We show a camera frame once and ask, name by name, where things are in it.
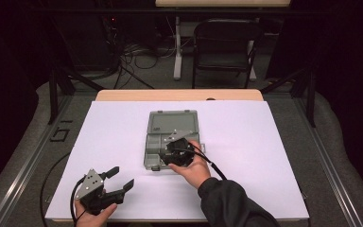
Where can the person's right hand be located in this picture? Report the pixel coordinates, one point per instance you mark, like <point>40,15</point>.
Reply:
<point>195,171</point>

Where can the grey transparent compartment box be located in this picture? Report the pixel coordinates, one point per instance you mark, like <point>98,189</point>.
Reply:
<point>173,122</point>

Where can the black folding chair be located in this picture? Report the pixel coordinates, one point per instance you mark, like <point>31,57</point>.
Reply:
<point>227,47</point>

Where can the aluminium floor rail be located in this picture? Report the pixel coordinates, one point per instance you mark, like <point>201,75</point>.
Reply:
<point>28,164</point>
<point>331,170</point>

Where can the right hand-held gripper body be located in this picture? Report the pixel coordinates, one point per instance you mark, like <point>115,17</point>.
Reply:
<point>178,156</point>

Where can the black metal frame strut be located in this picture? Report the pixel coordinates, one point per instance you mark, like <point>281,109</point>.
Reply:
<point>310,94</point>
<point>53,94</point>

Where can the white table cover sheet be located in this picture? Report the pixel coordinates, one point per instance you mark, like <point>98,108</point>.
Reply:
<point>249,157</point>

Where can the light wooden desk white legs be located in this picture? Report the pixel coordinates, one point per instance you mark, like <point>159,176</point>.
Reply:
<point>178,56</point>

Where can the person's left hand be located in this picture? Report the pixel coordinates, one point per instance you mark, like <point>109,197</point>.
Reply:
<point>91,219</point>

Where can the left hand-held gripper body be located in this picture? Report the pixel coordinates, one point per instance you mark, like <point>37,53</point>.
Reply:
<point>94,192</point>

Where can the black rectangular floor bracket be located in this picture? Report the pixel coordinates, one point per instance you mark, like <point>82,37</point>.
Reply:
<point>53,138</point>

